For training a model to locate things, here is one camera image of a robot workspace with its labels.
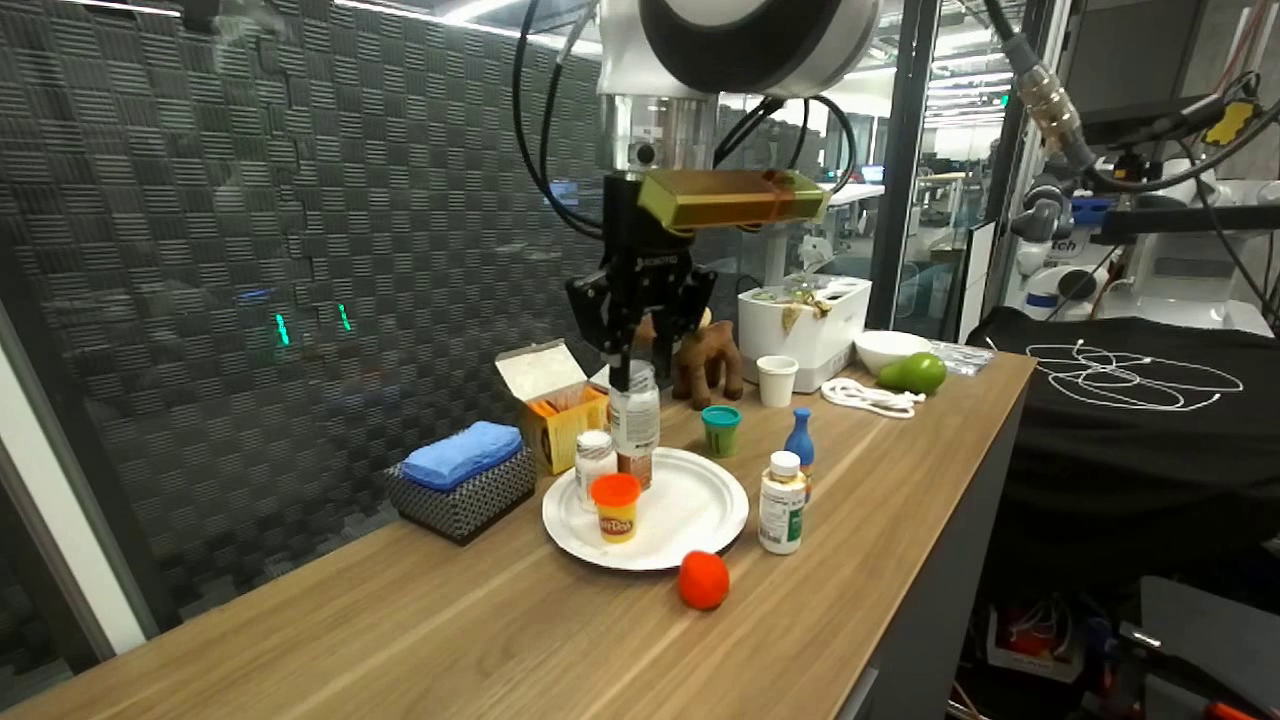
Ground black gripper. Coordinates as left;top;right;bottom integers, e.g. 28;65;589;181
563;172;720;402

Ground large white pill bottle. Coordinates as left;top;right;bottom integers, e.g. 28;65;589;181
612;355;666;461

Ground brown spice bottle orange cap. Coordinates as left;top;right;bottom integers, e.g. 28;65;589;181
612;443;660;492

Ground orange lid putty tub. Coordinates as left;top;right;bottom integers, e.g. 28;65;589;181
589;472;644;546

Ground orange plush ball toy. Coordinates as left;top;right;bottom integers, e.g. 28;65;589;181
676;550;731;615

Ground brown moose plush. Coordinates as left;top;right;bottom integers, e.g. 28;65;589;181
637;313;751;414

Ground white round plate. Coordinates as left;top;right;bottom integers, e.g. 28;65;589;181
538;443;751;575

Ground yellow cardboard box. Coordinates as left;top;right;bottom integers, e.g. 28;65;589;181
492;340;637;477

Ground teal lid putty tub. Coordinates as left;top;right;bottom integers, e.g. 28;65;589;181
699;405;746;466

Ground white paper cup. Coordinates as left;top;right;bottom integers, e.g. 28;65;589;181
751;353;803;414

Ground dried brown plant stems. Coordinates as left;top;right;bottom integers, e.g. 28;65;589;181
773;273;850;337

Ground small blue bottle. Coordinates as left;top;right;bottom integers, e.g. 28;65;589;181
779;405;819;469

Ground white planter appliance with lamp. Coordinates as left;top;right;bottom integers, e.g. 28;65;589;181
737;273;878;397

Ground blue folded cloth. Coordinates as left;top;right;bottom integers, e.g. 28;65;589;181
398;420;530;497

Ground white bottle green label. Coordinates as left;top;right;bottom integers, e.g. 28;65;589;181
755;447;811;562

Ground grey woven basket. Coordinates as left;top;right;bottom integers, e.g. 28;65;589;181
384;454;542;550

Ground white bowl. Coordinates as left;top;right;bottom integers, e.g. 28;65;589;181
851;327;942;384

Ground green fruit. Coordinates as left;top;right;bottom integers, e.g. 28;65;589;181
878;349;952;402

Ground white lab equipment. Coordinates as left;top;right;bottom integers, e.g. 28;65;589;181
997;197;1138;325

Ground red white box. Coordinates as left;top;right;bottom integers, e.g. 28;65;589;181
985;595;1092;689

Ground black draped table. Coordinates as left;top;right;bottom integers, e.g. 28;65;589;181
965;304;1280;566

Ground tan wrist camera box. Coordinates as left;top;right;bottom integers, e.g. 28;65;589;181
637;167;832;240

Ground thick white coiled cable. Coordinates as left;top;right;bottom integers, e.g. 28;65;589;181
818;376;928;424

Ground thin white cable loop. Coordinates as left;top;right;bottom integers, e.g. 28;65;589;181
1026;337;1254;415

